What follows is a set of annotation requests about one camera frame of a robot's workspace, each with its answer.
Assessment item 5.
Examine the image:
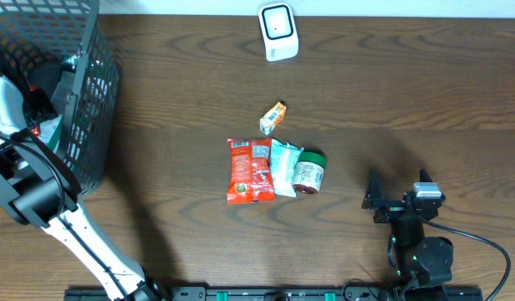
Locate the green-lid white jar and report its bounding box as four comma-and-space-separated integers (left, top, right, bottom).
293, 151, 327, 194

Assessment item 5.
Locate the teal white snack packet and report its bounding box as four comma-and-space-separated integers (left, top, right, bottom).
269, 139, 304, 197

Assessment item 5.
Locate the red snack packet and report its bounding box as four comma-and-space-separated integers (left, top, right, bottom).
227, 138, 276, 205

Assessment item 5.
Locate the orange white small packet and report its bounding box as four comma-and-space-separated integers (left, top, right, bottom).
259, 101, 287, 135

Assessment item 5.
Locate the green white snack bag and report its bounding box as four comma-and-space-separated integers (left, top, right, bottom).
38, 55, 79, 153

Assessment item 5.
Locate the small red wrapper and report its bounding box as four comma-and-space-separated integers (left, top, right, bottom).
29, 85, 40, 136

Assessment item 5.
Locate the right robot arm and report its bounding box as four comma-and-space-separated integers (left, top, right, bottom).
362, 169, 453, 300

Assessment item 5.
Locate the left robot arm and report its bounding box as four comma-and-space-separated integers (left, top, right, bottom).
0, 49, 170, 300

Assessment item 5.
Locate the white barcode scanner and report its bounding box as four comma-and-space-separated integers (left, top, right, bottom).
258, 3, 299, 62

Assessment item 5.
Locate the grey plastic mesh basket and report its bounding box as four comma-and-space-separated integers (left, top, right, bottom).
0, 0, 120, 194

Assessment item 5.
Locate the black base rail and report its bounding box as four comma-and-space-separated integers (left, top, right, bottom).
64, 285, 485, 301

